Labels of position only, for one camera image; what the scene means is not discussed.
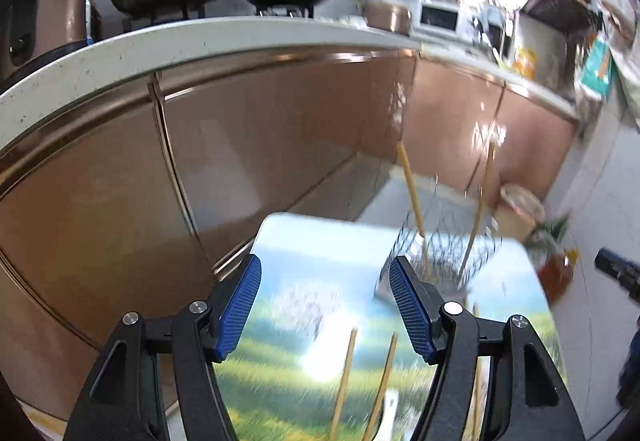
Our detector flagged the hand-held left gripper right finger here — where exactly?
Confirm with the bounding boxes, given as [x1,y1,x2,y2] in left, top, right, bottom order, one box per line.
[387,255,586,441]

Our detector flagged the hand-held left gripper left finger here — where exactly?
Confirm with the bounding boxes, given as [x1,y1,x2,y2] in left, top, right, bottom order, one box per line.
[65,253,263,441]

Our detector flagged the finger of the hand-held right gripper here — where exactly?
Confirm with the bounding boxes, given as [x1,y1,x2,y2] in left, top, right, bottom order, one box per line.
[594,247,640,307]

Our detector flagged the wire mesh utensil holder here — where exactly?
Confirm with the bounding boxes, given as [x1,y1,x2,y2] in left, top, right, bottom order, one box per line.
[375,198,506,304]

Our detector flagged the wooden chopstick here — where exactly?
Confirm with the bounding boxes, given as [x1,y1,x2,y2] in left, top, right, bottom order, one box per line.
[329,328,359,441]
[456,141,498,283]
[362,333,399,441]
[396,141,431,274]

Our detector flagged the white ceramic spoon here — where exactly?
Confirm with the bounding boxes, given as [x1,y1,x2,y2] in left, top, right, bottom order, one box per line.
[376,390,402,441]

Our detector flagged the red pot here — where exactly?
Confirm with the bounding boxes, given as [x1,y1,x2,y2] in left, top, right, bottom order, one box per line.
[539,251,577,308]

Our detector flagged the green plant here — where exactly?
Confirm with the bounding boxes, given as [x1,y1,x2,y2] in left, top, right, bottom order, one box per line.
[525,215,572,267]

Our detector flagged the beige bucket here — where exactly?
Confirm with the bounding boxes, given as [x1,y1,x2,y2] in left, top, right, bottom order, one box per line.
[499,184,547,243]

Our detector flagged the brown kitchen cabinet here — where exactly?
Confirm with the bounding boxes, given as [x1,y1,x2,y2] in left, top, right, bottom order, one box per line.
[0,16,582,424]

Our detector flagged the teal bag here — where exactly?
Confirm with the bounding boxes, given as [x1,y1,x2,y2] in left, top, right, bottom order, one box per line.
[576,34,614,103]

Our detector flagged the yellow packet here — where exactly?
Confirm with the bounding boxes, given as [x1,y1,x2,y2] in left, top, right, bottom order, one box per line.
[514,46,539,80]

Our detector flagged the pink cooking pot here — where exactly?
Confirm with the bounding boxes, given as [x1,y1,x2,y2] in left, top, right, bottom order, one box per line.
[364,0,412,35]

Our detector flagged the white microwave oven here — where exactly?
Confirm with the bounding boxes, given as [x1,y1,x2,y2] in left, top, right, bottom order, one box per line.
[417,1,462,33]

